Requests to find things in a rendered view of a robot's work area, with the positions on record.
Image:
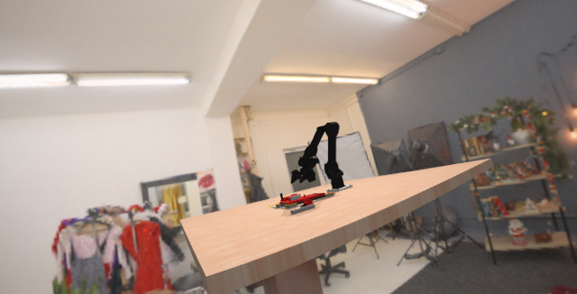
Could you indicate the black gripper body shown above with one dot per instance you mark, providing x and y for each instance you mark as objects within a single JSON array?
[{"x": 306, "y": 167}]

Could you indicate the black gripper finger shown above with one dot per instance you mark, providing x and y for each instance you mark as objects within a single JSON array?
[
  {"x": 294, "y": 178},
  {"x": 305, "y": 176}
]

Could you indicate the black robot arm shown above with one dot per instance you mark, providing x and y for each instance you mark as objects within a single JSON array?
[{"x": 331, "y": 167}]

